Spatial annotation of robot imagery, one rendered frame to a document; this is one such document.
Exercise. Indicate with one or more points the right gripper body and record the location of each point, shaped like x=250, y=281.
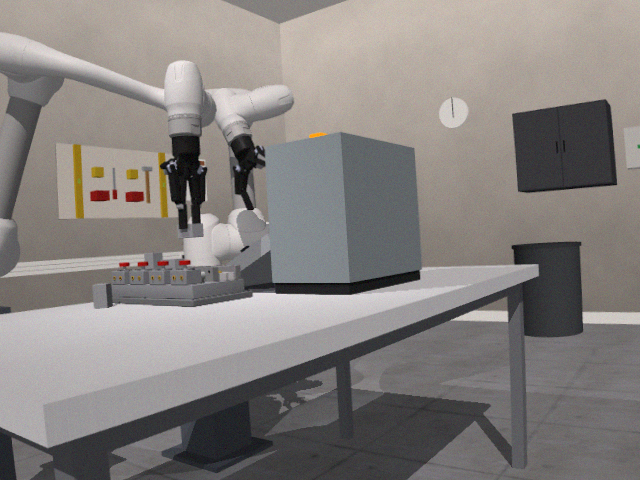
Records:
x=186, y=148

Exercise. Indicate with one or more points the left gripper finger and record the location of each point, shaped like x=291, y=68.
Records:
x=243, y=184
x=260, y=150

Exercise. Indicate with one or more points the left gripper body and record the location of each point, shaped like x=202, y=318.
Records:
x=239, y=147

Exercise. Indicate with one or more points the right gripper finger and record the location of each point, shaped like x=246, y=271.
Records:
x=177, y=182
x=197, y=187

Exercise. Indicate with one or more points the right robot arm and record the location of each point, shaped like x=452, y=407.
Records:
x=187, y=103

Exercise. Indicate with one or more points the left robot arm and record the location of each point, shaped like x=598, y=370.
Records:
x=234, y=114

